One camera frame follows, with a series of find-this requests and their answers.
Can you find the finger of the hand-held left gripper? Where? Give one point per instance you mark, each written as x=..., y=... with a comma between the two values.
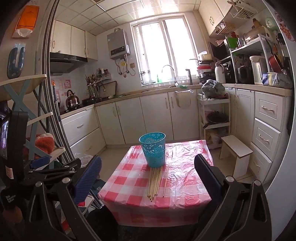
x=55, y=170
x=40, y=161

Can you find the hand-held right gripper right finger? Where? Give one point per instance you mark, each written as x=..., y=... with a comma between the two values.
x=208, y=176

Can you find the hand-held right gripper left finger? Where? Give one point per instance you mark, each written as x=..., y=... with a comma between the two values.
x=87, y=178

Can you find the bundle of wooden chopsticks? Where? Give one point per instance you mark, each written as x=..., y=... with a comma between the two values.
x=153, y=185

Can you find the blue perforated plastic basket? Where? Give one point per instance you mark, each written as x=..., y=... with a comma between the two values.
x=153, y=150

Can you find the person's left hand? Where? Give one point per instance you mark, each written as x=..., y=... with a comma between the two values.
x=12, y=213

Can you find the orange plush toy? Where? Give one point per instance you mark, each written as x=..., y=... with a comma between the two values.
x=44, y=144

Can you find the floral lined trash bin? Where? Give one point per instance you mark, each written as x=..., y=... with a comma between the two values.
x=84, y=158

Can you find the red checkered tablecloth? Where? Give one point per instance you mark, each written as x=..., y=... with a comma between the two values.
x=185, y=185

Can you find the white wooden step stool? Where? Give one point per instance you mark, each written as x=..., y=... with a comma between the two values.
x=235, y=148

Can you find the white two-drawer cabinet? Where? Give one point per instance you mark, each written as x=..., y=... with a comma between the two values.
x=78, y=129

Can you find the person's black trouser leg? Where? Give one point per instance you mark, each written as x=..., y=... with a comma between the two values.
x=104, y=224

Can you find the teal and beige shelf unit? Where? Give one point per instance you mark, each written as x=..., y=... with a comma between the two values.
x=20, y=83

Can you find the dark wok in cart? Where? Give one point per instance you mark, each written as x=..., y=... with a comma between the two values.
x=216, y=118

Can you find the steel kettle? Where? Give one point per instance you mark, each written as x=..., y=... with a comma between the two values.
x=72, y=100

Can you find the white multi-drawer cabinet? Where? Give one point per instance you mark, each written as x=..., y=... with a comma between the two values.
x=266, y=129

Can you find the white rolling cart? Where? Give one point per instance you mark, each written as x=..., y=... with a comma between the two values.
x=214, y=102

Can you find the white hanging bag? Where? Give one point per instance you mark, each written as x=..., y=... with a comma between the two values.
x=183, y=103

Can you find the black frying pan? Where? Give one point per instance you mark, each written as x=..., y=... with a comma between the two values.
x=91, y=100

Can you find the white door base cabinets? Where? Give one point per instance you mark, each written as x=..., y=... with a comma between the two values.
x=148, y=115

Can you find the grey tied plastic bag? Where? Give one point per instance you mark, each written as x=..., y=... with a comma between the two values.
x=214, y=89

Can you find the leaning cutting board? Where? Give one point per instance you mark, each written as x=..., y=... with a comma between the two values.
x=111, y=89

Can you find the black range hood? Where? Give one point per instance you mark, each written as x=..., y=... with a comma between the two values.
x=64, y=60

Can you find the black water tap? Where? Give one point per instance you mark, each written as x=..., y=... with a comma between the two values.
x=189, y=77

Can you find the curved steel faucet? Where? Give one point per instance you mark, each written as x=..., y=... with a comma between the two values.
x=175, y=81

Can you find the white thermos jug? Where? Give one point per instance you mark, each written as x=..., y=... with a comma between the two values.
x=219, y=74

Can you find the stacked dishes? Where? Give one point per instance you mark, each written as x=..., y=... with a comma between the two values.
x=204, y=68

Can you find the black cooking pot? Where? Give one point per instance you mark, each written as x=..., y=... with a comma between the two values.
x=244, y=74

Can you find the blue yellow food packets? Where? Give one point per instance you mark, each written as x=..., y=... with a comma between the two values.
x=270, y=78

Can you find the white electric water boiler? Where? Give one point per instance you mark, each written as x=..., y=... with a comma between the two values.
x=256, y=69

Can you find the orange and white packet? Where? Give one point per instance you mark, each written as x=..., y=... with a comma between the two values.
x=25, y=20

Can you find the black microwave oven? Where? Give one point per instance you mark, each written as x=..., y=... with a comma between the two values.
x=219, y=51

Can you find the red pan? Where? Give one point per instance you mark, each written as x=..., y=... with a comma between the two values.
x=274, y=63

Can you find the green container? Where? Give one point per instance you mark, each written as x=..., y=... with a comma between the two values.
x=232, y=42

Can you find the kitchen window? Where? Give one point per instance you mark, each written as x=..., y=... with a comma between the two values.
x=161, y=46

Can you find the white countertop shelf rack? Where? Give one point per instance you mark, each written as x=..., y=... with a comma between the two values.
x=252, y=45

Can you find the white green small fan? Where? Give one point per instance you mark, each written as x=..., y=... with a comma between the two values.
x=271, y=23

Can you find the red paper wall decoration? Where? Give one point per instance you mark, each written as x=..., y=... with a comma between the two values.
x=66, y=84

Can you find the grey sliding door frame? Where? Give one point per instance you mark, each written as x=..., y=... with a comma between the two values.
x=47, y=69

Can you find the blue wall holder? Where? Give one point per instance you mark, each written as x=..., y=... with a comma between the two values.
x=13, y=62

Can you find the wall utensil rack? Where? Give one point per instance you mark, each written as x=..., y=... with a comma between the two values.
x=101, y=77

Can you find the white wall cabinets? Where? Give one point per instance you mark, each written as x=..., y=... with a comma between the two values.
x=69, y=41

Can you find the wall socket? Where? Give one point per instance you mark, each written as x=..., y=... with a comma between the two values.
x=132, y=65

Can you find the grey wall water heater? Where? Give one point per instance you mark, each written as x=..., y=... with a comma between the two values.
x=118, y=44

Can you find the cream wall cabinet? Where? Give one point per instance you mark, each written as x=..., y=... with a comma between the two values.
x=208, y=16

